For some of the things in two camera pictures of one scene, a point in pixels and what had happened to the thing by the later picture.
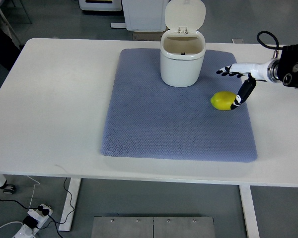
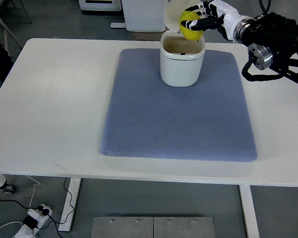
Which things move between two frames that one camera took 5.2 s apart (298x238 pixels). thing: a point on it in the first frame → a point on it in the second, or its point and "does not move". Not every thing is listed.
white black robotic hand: x=270 y=71 → x=213 y=15
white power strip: x=40 y=214 does not move
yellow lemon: x=223 y=100 → x=190 y=34
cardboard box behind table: x=147 y=36 does not move
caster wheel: x=10 y=189 does not move
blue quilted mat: x=146 y=118 does not move
